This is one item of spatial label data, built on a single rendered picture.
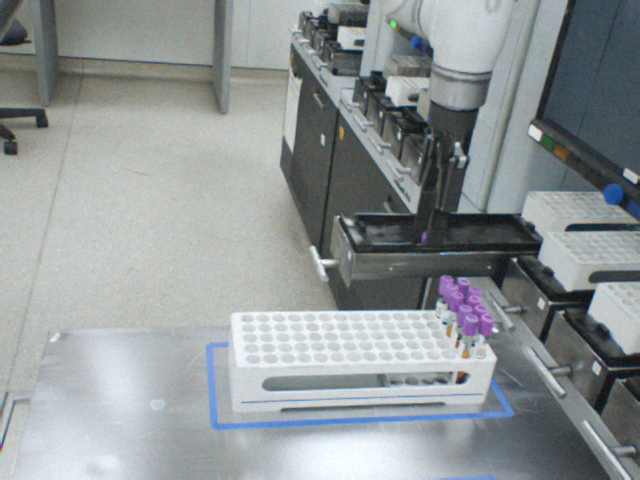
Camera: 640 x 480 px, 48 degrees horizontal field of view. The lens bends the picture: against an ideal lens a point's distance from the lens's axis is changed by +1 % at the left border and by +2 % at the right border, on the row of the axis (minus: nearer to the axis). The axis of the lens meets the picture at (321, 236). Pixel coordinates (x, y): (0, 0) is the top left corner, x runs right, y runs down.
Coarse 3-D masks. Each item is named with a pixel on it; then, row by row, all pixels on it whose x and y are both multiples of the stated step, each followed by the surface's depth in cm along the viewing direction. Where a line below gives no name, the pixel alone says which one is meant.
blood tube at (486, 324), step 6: (486, 318) 78; (492, 318) 78; (480, 324) 78; (486, 324) 77; (492, 324) 78; (480, 330) 78; (486, 330) 78; (480, 336) 79; (486, 336) 78; (480, 342) 79; (486, 342) 79; (474, 348) 80; (480, 348) 79; (474, 354) 80; (480, 354) 80; (468, 372) 82; (468, 378) 82
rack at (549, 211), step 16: (528, 192) 129; (544, 192) 129; (560, 192) 130; (576, 192) 131; (592, 192) 132; (528, 208) 128; (544, 208) 123; (560, 208) 124; (576, 208) 125; (592, 208) 126; (608, 208) 127; (544, 224) 123; (560, 224) 122; (576, 224) 132; (592, 224) 133; (608, 224) 134; (624, 224) 130
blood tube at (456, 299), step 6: (456, 294) 82; (450, 300) 81; (456, 300) 81; (462, 300) 81; (450, 306) 82; (456, 306) 81; (450, 312) 82; (456, 312) 81; (450, 318) 82; (450, 324) 82; (450, 330) 83; (450, 336) 83
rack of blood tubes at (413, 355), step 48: (240, 336) 79; (288, 336) 80; (336, 336) 81; (384, 336) 82; (432, 336) 83; (240, 384) 75; (288, 384) 81; (336, 384) 82; (384, 384) 82; (432, 384) 83; (480, 384) 81
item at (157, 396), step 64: (64, 384) 78; (128, 384) 79; (192, 384) 80; (512, 384) 87; (0, 448) 74; (64, 448) 70; (128, 448) 71; (192, 448) 72; (256, 448) 73; (320, 448) 74; (384, 448) 75; (448, 448) 76; (512, 448) 77; (576, 448) 78
